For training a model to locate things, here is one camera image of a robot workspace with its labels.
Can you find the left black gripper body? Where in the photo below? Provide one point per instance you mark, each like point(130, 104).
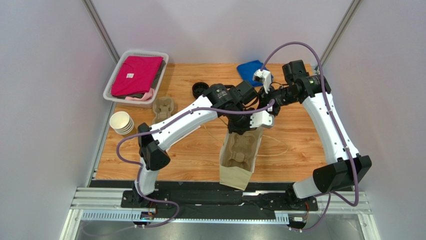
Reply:
point(239, 122)

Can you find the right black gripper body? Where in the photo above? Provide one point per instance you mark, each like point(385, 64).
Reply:
point(266, 102)

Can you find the stack of black lids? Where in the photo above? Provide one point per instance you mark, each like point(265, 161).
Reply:
point(198, 89)

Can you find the stack of paper cups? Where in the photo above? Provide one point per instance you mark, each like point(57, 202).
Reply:
point(122, 123)

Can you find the beige paper bag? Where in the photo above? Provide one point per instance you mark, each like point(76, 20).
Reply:
point(239, 178)

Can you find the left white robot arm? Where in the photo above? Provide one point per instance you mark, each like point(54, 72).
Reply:
point(216, 101)

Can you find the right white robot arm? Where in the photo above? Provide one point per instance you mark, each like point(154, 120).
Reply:
point(345, 166)

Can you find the blue folded cloth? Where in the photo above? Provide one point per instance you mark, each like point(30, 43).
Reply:
point(247, 71)

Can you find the magenta folded cloth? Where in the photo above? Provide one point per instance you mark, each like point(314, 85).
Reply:
point(138, 75)

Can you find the white plastic basket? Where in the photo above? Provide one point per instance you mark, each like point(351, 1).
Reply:
point(136, 72)

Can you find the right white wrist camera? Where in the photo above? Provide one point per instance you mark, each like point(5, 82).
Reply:
point(263, 77)

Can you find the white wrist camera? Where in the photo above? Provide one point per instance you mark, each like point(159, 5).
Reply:
point(261, 119)
point(263, 77)

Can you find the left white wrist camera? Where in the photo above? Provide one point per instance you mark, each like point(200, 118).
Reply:
point(261, 119)

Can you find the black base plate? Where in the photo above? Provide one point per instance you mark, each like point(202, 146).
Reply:
point(214, 201)

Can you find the aluminium frame rail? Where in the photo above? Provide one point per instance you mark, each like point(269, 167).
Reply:
point(103, 204)

